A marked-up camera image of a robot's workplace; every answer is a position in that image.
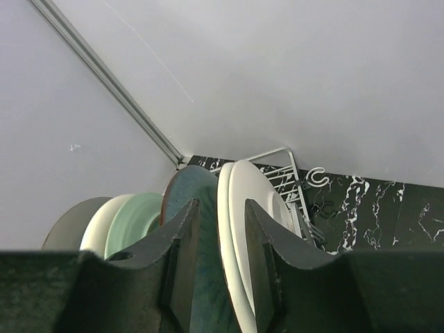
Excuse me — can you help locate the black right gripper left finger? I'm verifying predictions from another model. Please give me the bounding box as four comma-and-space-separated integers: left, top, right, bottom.
1, 199, 200, 332

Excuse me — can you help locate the white green rimmed plate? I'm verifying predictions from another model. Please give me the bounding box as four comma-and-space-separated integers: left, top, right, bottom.
228, 159, 296, 323

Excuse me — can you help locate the pale green plate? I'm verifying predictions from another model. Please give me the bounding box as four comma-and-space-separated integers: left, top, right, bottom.
104, 192, 163, 259

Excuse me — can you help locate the silver wire dish rack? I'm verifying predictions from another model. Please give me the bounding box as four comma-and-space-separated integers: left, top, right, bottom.
212, 148, 329, 245

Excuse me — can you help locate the white bottom plate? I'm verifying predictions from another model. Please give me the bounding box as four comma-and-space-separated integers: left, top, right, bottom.
80, 194, 134, 257

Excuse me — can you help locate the dark bottom plate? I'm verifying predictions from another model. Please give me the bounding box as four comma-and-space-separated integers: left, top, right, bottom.
160, 165, 240, 332

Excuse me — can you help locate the white blue striped plate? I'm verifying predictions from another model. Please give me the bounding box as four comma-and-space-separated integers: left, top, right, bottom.
216, 162, 253, 332

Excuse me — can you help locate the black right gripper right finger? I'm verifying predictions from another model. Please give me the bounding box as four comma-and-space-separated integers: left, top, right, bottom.
245, 199, 443, 332

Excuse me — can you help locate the grey reindeer plate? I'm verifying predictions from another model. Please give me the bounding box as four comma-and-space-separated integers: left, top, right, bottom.
42, 196, 111, 251

